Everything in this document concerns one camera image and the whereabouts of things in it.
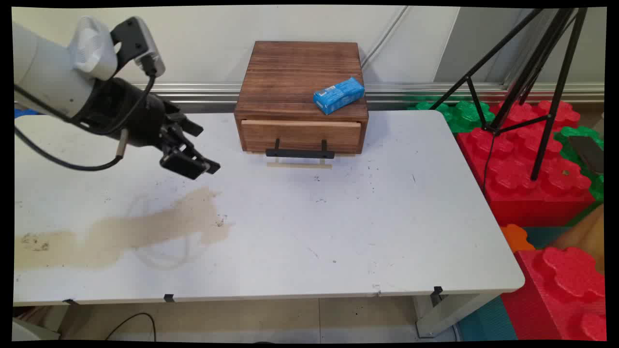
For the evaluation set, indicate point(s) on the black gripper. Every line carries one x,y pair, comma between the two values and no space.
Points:
130,116

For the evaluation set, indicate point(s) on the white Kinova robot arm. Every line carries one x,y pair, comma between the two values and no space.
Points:
43,67

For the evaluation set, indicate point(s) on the dark wooden drawer cabinet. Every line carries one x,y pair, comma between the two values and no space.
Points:
290,72

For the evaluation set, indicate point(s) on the blue packet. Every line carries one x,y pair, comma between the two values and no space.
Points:
338,95

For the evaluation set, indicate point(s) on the blue object behind table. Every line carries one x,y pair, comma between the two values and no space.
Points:
25,113

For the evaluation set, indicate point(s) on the green foam block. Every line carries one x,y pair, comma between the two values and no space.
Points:
464,116
570,145

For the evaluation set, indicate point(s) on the white table leg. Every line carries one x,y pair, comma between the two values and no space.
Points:
449,314

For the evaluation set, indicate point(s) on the large red foam block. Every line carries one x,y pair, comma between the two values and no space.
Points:
522,179

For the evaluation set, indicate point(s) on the orange foam block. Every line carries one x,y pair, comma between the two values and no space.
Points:
515,238

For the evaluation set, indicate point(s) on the black tripod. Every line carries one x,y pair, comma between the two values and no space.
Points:
544,50

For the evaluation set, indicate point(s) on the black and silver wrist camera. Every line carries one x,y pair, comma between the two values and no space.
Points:
138,41

